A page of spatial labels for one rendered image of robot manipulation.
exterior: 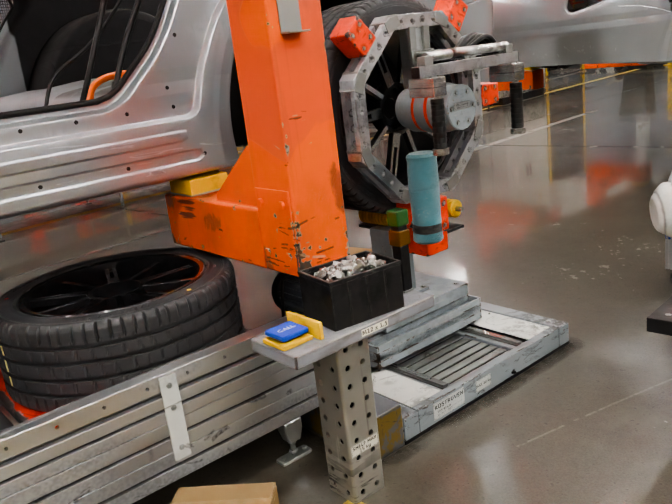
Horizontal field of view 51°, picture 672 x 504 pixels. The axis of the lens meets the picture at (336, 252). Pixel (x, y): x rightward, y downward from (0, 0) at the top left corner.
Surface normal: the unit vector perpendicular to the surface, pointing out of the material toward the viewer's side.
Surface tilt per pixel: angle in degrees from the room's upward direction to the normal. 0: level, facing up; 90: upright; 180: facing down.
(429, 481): 0
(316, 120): 90
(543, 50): 111
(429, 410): 90
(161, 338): 90
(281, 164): 90
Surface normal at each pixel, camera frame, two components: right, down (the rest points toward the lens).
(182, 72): 0.65, 0.14
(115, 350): 0.26, 0.24
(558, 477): -0.12, -0.95
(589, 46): -0.43, 0.59
